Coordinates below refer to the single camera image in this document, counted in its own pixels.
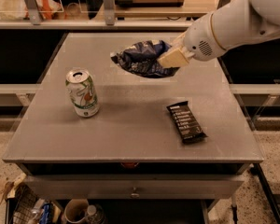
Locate paper cup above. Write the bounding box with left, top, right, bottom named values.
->
left=64, top=199, right=89, bottom=224

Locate grey drawer with knob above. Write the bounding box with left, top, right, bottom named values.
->
left=25, top=175, right=244, bottom=200

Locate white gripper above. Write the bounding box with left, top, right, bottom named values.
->
left=157, top=13, right=226, bottom=68

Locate orange white bag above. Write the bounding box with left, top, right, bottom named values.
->
left=0, top=0, right=63, bottom=21

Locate wire basket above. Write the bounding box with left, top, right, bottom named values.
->
left=6, top=185, right=38, bottom=224

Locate clear plastic bottle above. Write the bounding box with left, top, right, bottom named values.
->
left=85, top=204, right=106, bottom=224

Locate blue packet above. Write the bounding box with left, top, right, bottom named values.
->
left=39, top=203, right=53, bottom=224

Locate black snack bar wrapper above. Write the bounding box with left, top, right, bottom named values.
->
left=167, top=101, right=207, bottom=145

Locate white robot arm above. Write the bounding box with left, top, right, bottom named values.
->
left=158, top=0, right=280, bottom=68

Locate green white 7up can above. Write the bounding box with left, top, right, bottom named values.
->
left=65, top=68, right=99, bottom=118

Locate blue chip bag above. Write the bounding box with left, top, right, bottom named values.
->
left=110, top=40, right=178, bottom=78

